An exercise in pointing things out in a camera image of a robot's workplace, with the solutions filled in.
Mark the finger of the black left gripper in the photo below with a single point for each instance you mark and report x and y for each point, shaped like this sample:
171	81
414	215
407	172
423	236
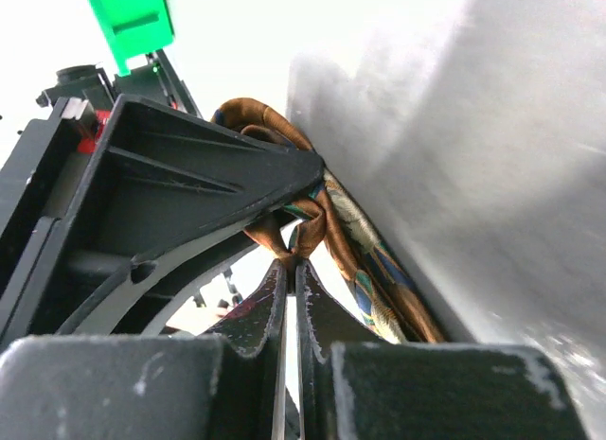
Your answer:
93	218

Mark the green plastic tray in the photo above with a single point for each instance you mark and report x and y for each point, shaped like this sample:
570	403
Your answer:
133	28

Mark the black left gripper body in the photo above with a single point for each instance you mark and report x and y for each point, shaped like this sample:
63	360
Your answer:
118	94

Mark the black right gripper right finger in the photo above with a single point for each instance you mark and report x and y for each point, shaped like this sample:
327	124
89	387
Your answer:
355	385

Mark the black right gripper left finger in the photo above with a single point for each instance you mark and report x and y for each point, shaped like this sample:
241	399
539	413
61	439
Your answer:
225	384

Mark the orange blue leaf-pattern tie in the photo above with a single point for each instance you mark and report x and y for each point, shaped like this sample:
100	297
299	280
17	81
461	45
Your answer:
384	292

